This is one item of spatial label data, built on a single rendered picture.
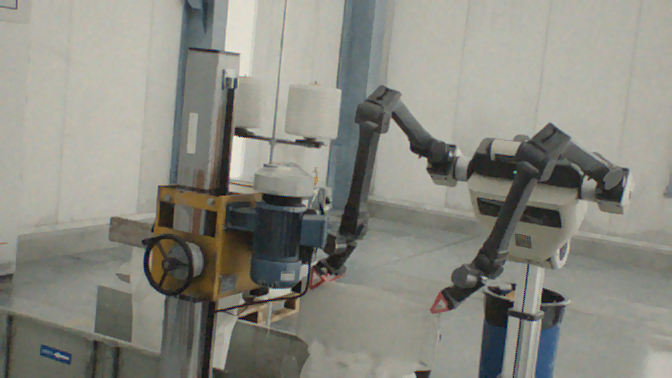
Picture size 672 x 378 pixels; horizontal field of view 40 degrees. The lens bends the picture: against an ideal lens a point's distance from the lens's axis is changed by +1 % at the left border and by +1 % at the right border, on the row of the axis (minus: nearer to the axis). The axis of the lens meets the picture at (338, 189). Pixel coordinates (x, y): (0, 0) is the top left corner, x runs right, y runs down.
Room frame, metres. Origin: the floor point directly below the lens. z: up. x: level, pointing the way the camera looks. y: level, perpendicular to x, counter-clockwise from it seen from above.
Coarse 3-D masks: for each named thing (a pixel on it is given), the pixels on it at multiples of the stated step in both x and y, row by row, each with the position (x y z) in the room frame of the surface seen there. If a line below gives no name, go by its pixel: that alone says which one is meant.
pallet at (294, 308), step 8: (280, 296) 6.36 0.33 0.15; (288, 296) 6.39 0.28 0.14; (256, 304) 6.07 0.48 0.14; (264, 304) 6.10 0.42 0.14; (272, 304) 6.18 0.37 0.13; (288, 304) 6.52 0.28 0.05; (296, 304) 6.50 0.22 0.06; (248, 312) 5.89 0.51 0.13; (256, 312) 6.02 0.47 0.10; (264, 312) 6.09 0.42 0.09; (272, 312) 6.38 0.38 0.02; (280, 312) 6.39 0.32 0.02; (288, 312) 6.43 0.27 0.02; (296, 312) 6.51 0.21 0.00; (248, 320) 6.04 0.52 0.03; (256, 320) 6.02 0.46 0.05; (264, 320) 6.10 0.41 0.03; (272, 320) 6.20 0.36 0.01
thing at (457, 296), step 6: (444, 288) 2.73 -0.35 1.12; (450, 288) 2.75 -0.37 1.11; (456, 288) 2.73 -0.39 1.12; (462, 288) 2.72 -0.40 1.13; (444, 294) 2.72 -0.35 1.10; (450, 294) 2.73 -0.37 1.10; (456, 294) 2.73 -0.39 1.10; (462, 294) 2.72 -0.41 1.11; (468, 294) 2.72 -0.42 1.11; (450, 300) 2.71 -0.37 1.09; (456, 300) 2.73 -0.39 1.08; (462, 300) 2.74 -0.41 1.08
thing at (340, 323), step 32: (320, 288) 2.94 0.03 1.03; (352, 288) 2.94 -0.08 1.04; (320, 320) 2.94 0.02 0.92; (352, 320) 2.86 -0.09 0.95; (384, 320) 2.83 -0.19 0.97; (416, 320) 2.81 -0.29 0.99; (320, 352) 2.91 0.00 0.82; (352, 352) 2.86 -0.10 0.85; (384, 352) 2.82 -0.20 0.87; (416, 352) 2.81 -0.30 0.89
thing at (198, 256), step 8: (176, 248) 2.64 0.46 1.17; (192, 248) 2.63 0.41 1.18; (168, 256) 2.65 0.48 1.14; (176, 256) 2.64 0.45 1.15; (184, 256) 2.63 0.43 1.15; (200, 256) 2.64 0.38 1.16; (200, 264) 2.63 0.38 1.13; (176, 272) 2.64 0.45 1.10; (184, 272) 2.63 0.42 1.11; (200, 272) 2.65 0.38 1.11
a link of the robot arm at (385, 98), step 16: (368, 96) 2.85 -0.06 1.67; (384, 96) 2.84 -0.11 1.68; (400, 96) 2.85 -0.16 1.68; (368, 112) 2.81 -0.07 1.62; (400, 112) 2.91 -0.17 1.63; (400, 128) 3.01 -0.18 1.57; (416, 128) 3.01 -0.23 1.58; (416, 144) 3.07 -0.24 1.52; (432, 144) 3.07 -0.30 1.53; (432, 160) 3.11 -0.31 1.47
